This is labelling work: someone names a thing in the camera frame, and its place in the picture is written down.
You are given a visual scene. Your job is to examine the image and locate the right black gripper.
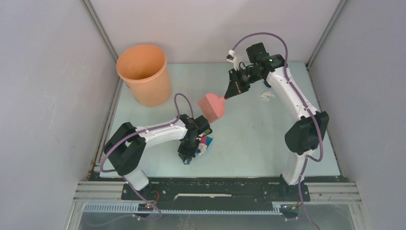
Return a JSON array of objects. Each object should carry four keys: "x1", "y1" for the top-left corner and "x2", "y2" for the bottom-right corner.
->
[{"x1": 226, "y1": 67, "x2": 263, "y2": 99}]

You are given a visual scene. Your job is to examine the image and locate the blue plastic dustpan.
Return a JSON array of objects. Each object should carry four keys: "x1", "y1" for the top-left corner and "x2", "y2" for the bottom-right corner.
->
[{"x1": 195, "y1": 136, "x2": 213, "y2": 156}]

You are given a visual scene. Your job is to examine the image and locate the pink hand brush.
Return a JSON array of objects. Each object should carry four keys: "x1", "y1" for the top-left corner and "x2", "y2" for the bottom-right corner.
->
[{"x1": 198, "y1": 93, "x2": 226, "y2": 124}]

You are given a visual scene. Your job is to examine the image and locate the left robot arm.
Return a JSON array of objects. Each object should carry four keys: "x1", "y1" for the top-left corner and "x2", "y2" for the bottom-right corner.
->
[{"x1": 100, "y1": 114, "x2": 212, "y2": 200}]

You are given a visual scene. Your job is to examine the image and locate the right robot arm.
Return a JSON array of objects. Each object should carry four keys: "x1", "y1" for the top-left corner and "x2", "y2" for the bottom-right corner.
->
[{"x1": 224, "y1": 43, "x2": 329, "y2": 200}]

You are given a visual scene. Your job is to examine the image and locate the white paper scrap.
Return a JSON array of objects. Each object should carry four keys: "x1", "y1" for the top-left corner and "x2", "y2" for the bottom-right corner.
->
[
  {"x1": 196, "y1": 143, "x2": 207, "y2": 155},
  {"x1": 260, "y1": 91, "x2": 275, "y2": 102}
]

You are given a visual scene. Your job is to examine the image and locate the magenta paper scrap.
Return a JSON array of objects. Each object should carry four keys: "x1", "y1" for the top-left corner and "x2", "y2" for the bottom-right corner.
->
[{"x1": 201, "y1": 137, "x2": 212, "y2": 146}]

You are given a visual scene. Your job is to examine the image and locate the orange plastic bucket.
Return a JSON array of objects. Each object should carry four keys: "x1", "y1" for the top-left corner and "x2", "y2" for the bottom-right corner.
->
[{"x1": 116, "y1": 45, "x2": 172, "y2": 107}]

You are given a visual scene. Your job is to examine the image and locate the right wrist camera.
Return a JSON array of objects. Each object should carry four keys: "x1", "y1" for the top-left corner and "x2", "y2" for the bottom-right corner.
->
[{"x1": 226, "y1": 49, "x2": 242, "y2": 70}]

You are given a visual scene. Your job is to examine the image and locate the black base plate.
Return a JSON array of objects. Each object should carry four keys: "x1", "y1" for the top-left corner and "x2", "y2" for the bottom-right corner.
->
[{"x1": 89, "y1": 176, "x2": 351, "y2": 212}]

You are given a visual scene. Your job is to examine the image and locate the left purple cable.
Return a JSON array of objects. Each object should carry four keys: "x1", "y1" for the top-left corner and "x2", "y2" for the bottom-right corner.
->
[{"x1": 99, "y1": 92, "x2": 195, "y2": 221}]

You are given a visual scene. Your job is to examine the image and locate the purple cable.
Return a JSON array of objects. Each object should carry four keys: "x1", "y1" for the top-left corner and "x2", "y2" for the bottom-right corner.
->
[
  {"x1": 231, "y1": 32, "x2": 325, "y2": 230},
  {"x1": 99, "y1": 92, "x2": 195, "y2": 221}
]

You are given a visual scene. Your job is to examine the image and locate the aluminium frame rail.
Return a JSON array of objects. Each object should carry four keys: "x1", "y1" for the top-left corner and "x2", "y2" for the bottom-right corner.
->
[{"x1": 73, "y1": 181, "x2": 361, "y2": 215}]

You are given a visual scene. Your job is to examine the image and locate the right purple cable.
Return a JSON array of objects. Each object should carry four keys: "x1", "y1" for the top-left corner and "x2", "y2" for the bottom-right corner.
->
[{"x1": 231, "y1": 32, "x2": 325, "y2": 230}]

